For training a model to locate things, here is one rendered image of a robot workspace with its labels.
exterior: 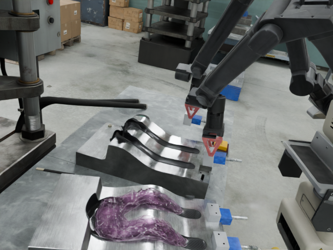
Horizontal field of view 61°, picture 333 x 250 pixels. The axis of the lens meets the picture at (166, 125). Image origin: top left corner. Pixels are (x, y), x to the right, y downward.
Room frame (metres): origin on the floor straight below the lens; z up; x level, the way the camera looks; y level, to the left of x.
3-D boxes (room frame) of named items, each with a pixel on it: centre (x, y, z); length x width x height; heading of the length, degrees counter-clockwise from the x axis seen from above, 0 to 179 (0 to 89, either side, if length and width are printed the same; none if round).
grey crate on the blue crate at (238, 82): (4.07, -0.70, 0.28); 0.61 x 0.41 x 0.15; 77
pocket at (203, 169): (0.83, -0.17, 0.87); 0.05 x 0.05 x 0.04; 80
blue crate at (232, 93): (4.07, -0.70, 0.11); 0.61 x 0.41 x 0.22; 77
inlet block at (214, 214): (0.65, -0.23, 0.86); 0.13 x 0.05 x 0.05; 97
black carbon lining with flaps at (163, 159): (0.91, 0.03, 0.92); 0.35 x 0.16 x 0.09; 80
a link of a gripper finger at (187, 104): (1.12, -0.10, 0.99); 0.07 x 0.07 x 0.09; 80
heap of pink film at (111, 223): (0.57, 0.03, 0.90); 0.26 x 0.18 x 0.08; 97
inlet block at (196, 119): (1.12, -0.14, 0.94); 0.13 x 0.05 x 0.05; 79
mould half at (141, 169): (0.93, 0.05, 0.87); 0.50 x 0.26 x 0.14; 80
